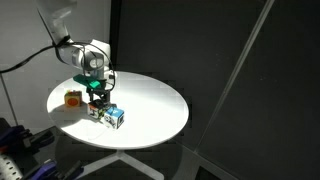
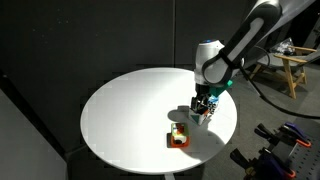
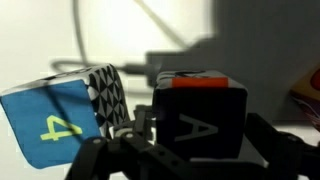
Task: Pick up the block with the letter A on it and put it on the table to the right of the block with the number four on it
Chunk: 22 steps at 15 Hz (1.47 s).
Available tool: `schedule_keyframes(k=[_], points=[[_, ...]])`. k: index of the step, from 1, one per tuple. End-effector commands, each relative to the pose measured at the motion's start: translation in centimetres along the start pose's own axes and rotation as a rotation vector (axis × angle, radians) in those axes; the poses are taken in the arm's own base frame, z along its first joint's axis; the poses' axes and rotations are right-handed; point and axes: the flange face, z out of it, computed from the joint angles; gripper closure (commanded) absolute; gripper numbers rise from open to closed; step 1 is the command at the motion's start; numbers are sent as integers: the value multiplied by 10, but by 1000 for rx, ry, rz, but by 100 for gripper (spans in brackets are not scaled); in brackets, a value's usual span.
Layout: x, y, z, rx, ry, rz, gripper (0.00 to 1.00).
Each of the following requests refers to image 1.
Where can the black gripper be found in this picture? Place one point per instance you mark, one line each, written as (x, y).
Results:
(99, 90)

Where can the letter A toy block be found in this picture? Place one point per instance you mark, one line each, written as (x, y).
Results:
(96, 110)

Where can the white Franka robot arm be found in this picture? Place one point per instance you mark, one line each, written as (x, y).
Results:
(83, 56)

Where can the blue checkered toy block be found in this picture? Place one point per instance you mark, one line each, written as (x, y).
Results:
(115, 116)

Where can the orange green toy block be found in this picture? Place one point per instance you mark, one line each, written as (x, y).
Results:
(73, 99)

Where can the white table base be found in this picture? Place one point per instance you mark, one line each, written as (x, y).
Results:
(123, 160)

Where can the purple orange spring clamp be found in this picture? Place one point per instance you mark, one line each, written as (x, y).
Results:
(23, 133)
(50, 168)

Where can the thin metal pole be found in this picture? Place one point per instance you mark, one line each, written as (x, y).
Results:
(8, 100)

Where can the black perforated mounting board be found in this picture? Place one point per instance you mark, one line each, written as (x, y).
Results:
(9, 168)

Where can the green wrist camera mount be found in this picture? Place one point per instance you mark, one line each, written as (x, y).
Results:
(87, 81)

